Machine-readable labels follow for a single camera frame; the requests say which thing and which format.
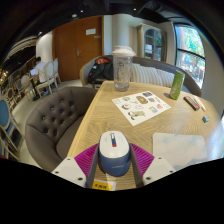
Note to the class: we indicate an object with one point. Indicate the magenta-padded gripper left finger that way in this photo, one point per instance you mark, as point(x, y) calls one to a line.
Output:
point(71, 170)

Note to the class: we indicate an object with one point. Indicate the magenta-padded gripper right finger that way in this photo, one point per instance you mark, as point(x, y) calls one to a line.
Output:
point(156, 168)

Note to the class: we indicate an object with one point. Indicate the white and blue computer mouse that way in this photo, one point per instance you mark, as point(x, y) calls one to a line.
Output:
point(114, 150)

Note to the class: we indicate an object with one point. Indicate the pale sky-print mouse pad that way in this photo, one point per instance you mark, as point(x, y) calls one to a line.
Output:
point(180, 148)

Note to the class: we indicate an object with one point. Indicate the yellow label sticker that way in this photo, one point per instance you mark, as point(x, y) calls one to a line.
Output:
point(103, 185)

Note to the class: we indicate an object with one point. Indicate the grey tufted armchair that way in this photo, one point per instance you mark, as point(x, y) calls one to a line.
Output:
point(50, 123)

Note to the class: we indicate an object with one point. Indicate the white sticker sheet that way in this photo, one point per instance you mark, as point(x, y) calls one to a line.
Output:
point(141, 106)

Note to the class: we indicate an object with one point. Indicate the small teal eraser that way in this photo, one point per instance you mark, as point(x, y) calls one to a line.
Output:
point(206, 119)

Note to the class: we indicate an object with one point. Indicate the black and red flat box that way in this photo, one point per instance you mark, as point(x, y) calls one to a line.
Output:
point(191, 103)

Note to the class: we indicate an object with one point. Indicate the white tube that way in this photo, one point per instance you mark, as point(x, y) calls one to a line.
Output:
point(200, 103)

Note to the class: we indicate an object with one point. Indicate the green drink can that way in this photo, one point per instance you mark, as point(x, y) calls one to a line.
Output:
point(176, 85)

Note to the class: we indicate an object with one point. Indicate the striped cushion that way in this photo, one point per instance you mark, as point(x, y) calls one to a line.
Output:
point(165, 78)
point(143, 75)

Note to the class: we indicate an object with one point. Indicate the grey curved sofa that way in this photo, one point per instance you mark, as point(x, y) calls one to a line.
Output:
point(191, 83)

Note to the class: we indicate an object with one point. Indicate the group of dining chairs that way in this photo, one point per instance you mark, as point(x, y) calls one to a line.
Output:
point(49, 71)

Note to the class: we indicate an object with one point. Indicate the clear shaker bottle white lid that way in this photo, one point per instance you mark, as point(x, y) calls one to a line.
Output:
point(122, 71)

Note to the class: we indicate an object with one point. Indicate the black and red backpack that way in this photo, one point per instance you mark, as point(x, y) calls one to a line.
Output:
point(100, 70)

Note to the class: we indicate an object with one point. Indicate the person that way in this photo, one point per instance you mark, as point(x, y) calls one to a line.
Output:
point(39, 68)

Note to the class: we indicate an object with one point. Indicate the black-framed window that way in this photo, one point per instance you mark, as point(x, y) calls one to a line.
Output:
point(190, 53)

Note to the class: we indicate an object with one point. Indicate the brown wooden door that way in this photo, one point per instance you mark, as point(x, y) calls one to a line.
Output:
point(71, 46)

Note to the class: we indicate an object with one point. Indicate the glass-door cabinet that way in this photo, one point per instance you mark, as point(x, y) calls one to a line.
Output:
point(151, 41)

